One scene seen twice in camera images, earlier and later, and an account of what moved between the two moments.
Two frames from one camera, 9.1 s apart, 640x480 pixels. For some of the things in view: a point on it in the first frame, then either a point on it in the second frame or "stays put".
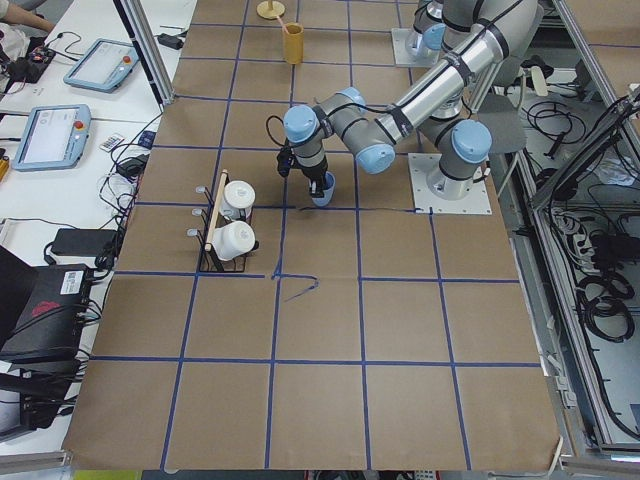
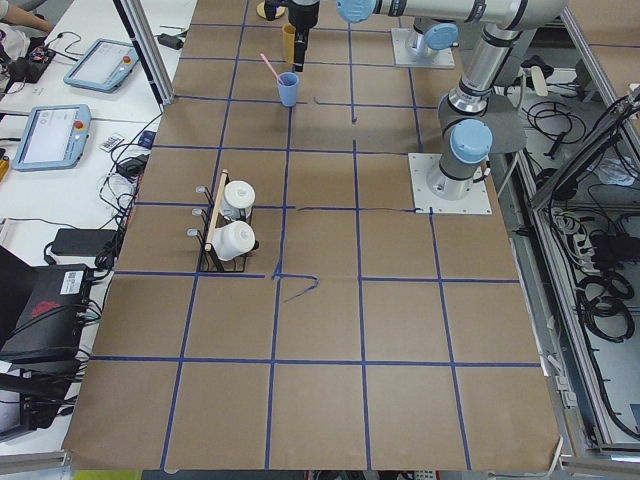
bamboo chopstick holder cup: [293, 43] stays put
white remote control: [110, 143] stays put
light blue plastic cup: [329, 191] to [288, 90]
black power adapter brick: [92, 242] stays put
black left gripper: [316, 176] to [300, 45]
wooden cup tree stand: [270, 9] stays put
